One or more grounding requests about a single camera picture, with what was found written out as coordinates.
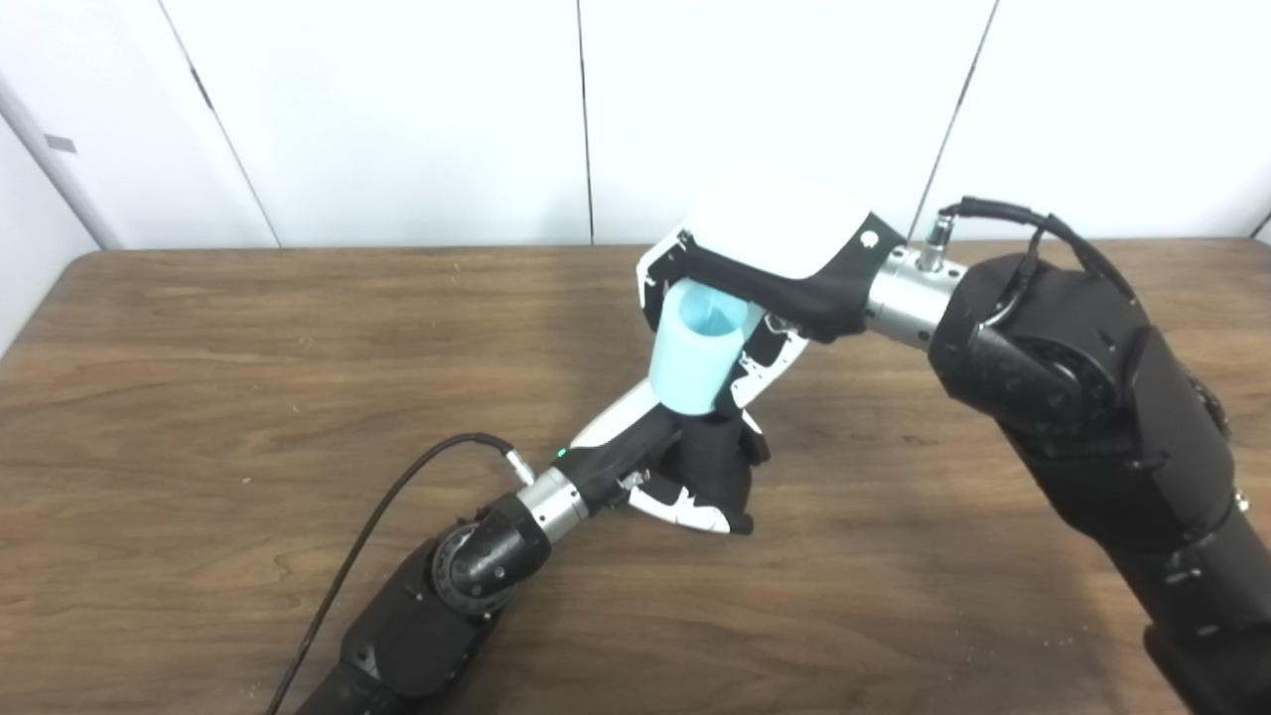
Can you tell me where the black and white left hand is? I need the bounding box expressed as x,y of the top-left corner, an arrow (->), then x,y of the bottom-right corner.
561,382 -> 771,537

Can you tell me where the black and white right hand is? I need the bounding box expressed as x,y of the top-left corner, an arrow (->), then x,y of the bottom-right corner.
635,174 -> 907,410

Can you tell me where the light-blue hose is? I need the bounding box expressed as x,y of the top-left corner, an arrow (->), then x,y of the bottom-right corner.
647,278 -> 766,418

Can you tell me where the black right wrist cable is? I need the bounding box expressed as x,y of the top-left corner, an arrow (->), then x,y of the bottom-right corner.
918,197 -> 1143,329

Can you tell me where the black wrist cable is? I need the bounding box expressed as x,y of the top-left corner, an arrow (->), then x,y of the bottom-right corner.
263,433 -> 537,715
918,197 -> 1143,329

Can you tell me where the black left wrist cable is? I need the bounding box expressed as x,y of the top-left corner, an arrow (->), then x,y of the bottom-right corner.
263,433 -> 537,715

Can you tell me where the white corner post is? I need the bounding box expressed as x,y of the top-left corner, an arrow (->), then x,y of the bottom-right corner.
0,74 -> 125,249

